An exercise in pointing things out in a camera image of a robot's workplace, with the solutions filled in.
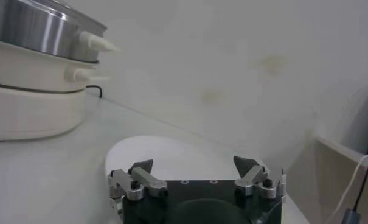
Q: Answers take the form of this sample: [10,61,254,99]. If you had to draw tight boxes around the round glass pot lid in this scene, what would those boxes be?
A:
[28,0,108,35]

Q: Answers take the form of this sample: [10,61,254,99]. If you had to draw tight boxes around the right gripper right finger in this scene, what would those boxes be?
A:
[233,155,286,203]

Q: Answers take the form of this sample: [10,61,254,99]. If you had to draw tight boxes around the black cable with adapter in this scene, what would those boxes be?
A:
[341,157,368,224]

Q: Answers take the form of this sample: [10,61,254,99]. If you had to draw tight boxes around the cream electric cooker pot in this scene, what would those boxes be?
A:
[0,38,110,141]

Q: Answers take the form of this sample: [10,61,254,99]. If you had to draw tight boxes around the round white plate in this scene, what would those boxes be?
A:
[104,135,245,183]

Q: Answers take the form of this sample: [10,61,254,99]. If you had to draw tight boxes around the black cooker power cord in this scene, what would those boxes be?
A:
[85,85,103,99]

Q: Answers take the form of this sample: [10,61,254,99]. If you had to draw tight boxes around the white laptop cable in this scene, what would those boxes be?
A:
[331,154,368,224]

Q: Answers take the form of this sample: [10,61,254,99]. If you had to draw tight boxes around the white side table with laptop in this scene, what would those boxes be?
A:
[316,136,368,224]

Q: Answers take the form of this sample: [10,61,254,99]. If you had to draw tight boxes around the stainless steel steamer basket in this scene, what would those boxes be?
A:
[0,0,121,63]

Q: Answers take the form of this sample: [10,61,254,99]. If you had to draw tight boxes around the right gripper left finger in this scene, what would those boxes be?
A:
[107,159,169,214]

